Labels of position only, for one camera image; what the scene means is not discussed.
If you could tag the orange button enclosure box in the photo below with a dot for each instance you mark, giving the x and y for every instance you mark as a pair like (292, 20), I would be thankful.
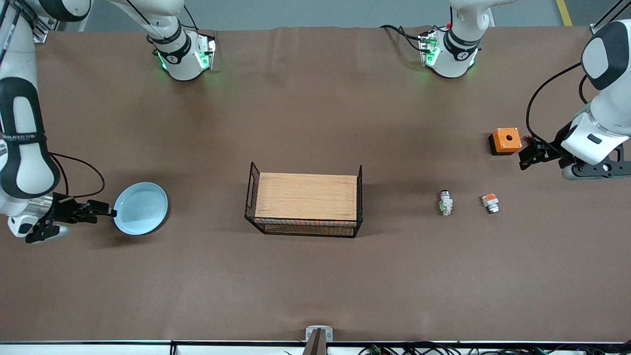
(511, 144)

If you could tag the table cover sheet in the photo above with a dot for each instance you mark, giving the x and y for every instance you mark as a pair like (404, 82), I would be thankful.
(296, 276)

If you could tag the wooden board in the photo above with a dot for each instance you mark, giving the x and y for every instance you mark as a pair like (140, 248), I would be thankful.
(305, 197)

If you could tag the grey metal bracket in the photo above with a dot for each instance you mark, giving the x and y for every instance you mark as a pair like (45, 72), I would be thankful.
(319, 331)

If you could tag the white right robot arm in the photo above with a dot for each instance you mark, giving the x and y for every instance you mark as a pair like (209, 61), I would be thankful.
(24, 162)

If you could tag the small green white connector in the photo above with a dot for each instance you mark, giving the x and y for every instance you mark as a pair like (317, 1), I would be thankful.
(446, 203)

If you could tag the orange white contact block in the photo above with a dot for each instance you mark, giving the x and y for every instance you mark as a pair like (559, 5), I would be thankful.
(490, 202)

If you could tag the white table edge rail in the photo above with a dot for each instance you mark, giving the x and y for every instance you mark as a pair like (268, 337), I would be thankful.
(98, 349)

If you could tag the light blue round plate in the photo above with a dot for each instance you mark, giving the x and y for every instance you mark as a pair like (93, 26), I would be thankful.
(140, 209)

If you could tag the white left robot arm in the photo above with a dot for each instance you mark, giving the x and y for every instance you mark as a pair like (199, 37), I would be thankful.
(611, 108)

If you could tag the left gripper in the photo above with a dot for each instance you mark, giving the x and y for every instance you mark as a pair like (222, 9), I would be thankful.
(546, 151)

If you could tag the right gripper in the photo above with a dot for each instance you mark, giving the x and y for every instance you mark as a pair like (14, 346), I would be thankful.
(63, 208)

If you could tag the aluminium frame bar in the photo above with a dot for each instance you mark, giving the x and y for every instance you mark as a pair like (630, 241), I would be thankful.
(605, 16)
(45, 33)

